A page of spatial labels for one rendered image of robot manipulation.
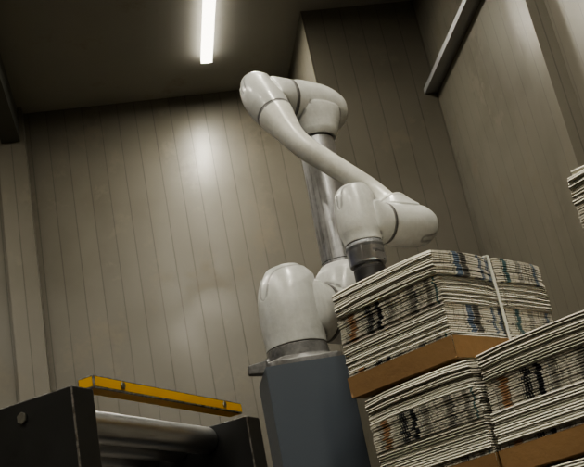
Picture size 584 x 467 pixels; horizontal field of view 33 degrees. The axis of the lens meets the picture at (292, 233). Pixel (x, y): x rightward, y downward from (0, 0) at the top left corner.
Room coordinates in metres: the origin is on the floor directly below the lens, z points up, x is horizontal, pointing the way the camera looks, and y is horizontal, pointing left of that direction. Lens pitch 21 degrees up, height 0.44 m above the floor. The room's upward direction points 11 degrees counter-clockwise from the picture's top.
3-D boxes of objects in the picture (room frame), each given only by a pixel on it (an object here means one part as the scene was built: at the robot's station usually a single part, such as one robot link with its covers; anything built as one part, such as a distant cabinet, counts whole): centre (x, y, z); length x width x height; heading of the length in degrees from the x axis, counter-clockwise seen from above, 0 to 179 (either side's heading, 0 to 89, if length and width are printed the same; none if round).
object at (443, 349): (2.00, -0.21, 0.86); 0.29 x 0.16 x 0.04; 46
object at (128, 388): (1.60, 0.25, 0.81); 0.43 x 0.03 x 0.02; 157
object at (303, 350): (2.41, 0.06, 1.03); 0.22 x 0.18 x 0.06; 100
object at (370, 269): (2.21, -0.16, 1.12); 0.08 x 0.07 x 0.09; 135
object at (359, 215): (2.22, -0.17, 1.30); 0.13 x 0.11 x 0.16; 129
